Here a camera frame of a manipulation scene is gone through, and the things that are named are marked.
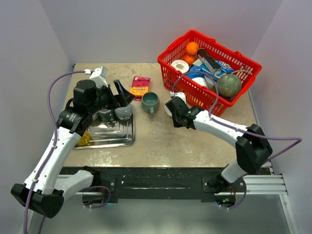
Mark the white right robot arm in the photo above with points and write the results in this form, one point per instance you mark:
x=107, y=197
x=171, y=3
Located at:
x=251, y=145

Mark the blue plastic snack bag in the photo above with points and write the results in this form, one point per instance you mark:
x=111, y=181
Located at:
x=195, y=72

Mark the blue Harry's box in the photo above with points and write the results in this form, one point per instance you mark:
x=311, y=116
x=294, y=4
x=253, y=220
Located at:
x=210, y=78

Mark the light grey-blue upside-down mug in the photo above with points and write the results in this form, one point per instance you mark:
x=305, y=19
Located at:
x=124, y=113

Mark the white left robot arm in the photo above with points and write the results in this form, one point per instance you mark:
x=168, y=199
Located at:
x=40, y=192

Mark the lower orange fruit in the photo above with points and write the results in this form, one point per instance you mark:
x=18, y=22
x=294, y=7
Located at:
x=189, y=59

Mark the dark grey upside-down mug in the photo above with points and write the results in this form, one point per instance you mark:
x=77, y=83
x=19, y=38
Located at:
x=108, y=117

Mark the teal green ceramic mug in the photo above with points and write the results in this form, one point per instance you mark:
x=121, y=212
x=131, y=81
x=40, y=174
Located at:
x=150, y=103

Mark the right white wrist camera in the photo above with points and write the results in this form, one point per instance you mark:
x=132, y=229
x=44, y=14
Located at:
x=178, y=94

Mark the blue M&M's bag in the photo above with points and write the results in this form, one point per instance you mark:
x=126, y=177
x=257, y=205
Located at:
x=225, y=67

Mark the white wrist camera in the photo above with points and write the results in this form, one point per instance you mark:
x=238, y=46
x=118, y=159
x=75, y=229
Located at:
x=178, y=94
x=98, y=76

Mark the red plastic shopping basket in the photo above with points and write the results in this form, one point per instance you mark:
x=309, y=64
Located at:
x=195, y=93

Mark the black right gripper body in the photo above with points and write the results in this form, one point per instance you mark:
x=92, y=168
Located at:
x=177, y=123

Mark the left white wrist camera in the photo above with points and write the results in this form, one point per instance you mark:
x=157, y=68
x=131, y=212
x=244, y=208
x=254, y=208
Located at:
x=98, y=76

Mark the green netted melon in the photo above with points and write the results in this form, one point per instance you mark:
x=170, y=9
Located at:
x=229, y=84

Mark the dark long carton box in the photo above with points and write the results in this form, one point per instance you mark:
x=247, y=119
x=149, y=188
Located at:
x=208, y=61

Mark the red floral mug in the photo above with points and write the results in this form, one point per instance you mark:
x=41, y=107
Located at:
x=167, y=111

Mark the upper orange fruit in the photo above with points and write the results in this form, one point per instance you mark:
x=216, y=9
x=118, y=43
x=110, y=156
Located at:
x=192, y=48

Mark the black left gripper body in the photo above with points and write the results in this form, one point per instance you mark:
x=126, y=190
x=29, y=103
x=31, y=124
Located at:
x=106, y=99

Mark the yellow mug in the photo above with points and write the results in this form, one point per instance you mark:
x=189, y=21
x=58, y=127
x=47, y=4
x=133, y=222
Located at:
x=84, y=140

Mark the Scrub Mommy sponge pack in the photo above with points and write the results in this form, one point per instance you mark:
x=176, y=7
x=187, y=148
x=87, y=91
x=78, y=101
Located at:
x=139, y=87

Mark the orange fruit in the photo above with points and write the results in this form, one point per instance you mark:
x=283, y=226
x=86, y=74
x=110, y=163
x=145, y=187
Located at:
x=192, y=48
x=189, y=59

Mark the steel drying tray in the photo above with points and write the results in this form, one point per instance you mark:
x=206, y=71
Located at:
x=123, y=134

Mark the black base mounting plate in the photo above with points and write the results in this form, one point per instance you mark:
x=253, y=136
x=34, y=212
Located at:
x=203, y=184

